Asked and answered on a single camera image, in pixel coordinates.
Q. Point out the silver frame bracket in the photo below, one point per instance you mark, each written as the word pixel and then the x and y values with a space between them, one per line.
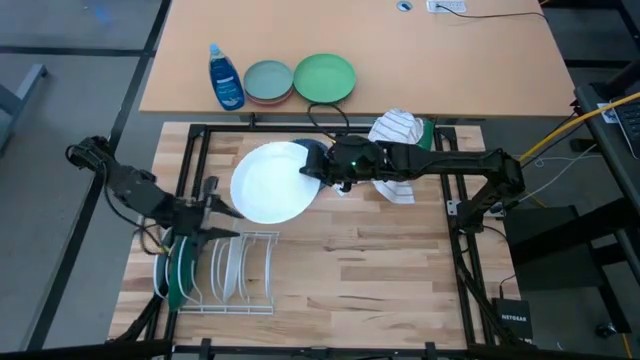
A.
pixel 453 208

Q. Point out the grey metal table leg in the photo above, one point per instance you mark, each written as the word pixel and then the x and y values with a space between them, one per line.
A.
pixel 20 95

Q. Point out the blue dish soap bottle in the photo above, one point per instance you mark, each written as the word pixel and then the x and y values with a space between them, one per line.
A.
pixel 226 82

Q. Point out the caster wheel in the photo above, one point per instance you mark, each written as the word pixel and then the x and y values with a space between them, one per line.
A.
pixel 606 330

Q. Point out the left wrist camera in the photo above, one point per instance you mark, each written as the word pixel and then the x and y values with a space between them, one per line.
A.
pixel 210 187

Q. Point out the dark green plate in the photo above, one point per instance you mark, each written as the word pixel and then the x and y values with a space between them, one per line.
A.
pixel 190 265

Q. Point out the white power outlet strip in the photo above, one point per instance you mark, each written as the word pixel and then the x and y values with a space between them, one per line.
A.
pixel 445 6

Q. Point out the black Netgear network switch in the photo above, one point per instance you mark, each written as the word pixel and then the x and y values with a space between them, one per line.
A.
pixel 512 320

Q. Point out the black laptop keyboard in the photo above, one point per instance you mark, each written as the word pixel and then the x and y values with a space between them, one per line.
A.
pixel 631 125

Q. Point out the striped white dish towel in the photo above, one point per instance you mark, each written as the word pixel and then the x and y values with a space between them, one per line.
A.
pixel 397 125

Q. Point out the black aluminium table frame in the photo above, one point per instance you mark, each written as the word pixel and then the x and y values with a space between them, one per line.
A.
pixel 280 128

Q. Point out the round desk grommet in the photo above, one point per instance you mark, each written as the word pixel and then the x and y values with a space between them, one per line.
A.
pixel 404 6

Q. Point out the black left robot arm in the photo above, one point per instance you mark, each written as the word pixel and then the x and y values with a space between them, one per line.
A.
pixel 135 187

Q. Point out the grey green plate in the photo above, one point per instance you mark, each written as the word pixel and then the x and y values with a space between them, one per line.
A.
pixel 267 80

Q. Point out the light green plate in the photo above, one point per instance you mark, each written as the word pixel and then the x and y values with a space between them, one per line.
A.
pixel 324 77

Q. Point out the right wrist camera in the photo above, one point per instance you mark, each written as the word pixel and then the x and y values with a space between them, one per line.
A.
pixel 360 157

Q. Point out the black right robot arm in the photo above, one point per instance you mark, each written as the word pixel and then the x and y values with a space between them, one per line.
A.
pixel 450 160

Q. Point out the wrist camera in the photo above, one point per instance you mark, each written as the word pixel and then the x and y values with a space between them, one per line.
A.
pixel 360 157
pixel 210 187

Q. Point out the tan wooden desk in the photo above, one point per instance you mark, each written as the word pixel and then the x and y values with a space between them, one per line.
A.
pixel 450 65

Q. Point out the pink plate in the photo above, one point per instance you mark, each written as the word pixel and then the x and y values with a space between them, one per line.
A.
pixel 270 102

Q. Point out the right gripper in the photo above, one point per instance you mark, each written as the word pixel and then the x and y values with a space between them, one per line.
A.
pixel 330 167

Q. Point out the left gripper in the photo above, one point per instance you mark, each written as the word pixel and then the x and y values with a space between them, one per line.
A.
pixel 190 217

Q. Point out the white ceramic plate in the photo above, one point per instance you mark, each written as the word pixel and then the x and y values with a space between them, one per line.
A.
pixel 232 270
pixel 270 185

